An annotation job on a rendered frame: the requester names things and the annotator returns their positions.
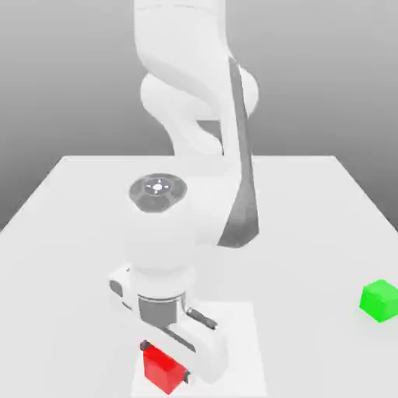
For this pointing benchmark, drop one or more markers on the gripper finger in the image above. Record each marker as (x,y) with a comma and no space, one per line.
(144,345)
(186,377)

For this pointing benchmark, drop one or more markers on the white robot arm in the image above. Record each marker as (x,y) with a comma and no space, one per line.
(168,236)

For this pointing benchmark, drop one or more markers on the small red cube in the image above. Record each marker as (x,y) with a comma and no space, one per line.
(163,371)

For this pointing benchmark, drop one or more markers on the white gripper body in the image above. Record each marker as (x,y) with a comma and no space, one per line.
(208,351)

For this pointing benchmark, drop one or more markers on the small green cube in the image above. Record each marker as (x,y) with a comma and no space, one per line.
(379,300)

